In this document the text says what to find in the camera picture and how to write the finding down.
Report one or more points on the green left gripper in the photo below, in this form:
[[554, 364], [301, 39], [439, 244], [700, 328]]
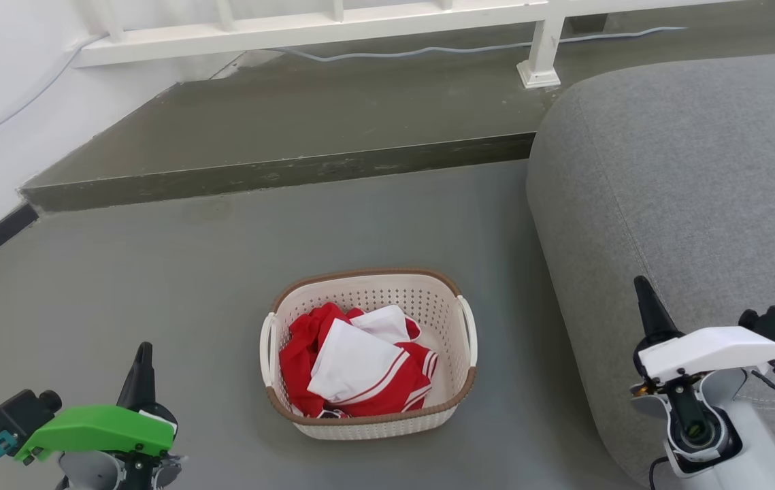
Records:
[[94, 429]]

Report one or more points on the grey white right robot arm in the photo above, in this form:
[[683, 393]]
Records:
[[748, 435]]

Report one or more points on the grey fabric sofa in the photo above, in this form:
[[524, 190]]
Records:
[[700, 190]]

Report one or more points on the white wooden railing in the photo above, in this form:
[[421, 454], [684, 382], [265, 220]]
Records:
[[333, 30]]

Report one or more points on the white garment with red stripes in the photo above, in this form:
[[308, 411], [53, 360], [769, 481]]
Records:
[[353, 364]]

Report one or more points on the cream perforated laundry basket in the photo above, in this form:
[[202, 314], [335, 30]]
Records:
[[445, 309]]

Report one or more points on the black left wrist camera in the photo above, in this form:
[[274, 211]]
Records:
[[20, 412]]

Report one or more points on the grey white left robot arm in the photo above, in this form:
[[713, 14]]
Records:
[[88, 473]]

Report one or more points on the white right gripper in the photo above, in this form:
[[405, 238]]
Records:
[[714, 350]]

